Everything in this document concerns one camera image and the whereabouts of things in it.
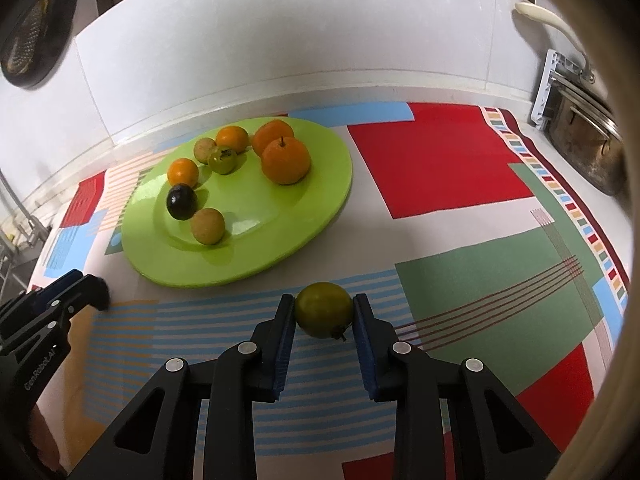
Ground small orange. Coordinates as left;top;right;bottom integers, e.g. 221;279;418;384
215;125;250;155
166;158;200;188

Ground steel cooking pot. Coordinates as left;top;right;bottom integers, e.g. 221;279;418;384
547;72;626;197

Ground person's left hand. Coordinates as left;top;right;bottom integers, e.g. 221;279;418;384
30;405;68;476

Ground tan round fruit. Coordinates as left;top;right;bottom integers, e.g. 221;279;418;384
193;137;218;165
190;208;226;246

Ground black frying pan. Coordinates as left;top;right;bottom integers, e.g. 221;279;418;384
0;0;81;91

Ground white saucepan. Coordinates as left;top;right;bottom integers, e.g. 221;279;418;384
515;2;591;61

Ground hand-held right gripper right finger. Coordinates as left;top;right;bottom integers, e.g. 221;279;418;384
352;292;563;480

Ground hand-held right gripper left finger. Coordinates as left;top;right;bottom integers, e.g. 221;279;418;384
65;294;297;480

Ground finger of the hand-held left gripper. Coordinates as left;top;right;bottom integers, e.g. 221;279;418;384
0;269;85;321
0;275;96;361

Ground green persimmon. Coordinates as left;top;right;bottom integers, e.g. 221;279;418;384
207;146;239;175

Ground colourful patchwork table mat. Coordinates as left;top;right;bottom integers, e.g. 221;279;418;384
30;101;630;480

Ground round green fruit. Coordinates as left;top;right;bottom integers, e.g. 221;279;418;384
294;282;355;342

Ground large orange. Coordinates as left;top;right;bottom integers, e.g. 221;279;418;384
260;136;312;185
251;119;295;158

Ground white dish rack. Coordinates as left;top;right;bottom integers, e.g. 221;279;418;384
529;49;596;131

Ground green plate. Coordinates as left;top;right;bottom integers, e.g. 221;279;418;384
121;116;354;289

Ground metal faucet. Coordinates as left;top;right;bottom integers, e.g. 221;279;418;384
0;170;51;271

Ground dark plum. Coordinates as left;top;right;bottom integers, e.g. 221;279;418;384
91;277;112;311
165;184;197;221

